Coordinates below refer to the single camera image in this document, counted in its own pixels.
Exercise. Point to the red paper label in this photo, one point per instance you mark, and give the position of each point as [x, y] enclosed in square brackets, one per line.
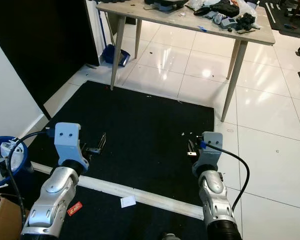
[74, 209]

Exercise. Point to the white paper card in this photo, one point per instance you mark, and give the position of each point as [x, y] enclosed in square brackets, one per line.
[128, 201]

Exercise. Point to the clear bubble wrap sheet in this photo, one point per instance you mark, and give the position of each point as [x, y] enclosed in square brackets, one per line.
[197, 4]

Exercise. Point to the white floor tape strip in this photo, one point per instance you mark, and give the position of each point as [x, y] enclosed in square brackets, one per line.
[120, 190]

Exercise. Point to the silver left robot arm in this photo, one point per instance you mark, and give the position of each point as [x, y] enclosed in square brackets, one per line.
[52, 200]

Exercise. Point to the brown cardboard box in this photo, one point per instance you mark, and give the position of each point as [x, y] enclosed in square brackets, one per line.
[2, 225]

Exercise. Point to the beige table with tapered legs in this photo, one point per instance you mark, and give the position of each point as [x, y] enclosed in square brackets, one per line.
[170, 20]

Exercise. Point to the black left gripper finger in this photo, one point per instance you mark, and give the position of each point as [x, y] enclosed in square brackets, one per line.
[102, 142]

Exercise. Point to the blue round bin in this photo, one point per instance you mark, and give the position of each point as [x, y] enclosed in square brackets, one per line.
[22, 150]

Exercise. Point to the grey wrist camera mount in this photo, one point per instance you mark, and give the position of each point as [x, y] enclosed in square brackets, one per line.
[210, 150]
[67, 142]

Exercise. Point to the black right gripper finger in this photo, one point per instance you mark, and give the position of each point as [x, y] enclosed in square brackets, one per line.
[191, 146]

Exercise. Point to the black cloth bundle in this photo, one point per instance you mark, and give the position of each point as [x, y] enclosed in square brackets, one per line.
[222, 7]

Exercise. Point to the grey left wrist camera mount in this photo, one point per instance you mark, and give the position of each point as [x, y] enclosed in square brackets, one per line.
[67, 142]

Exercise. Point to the blue tape piece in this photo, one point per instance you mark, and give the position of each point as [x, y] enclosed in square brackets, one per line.
[202, 28]

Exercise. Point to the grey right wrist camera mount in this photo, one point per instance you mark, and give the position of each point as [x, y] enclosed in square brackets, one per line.
[210, 150]

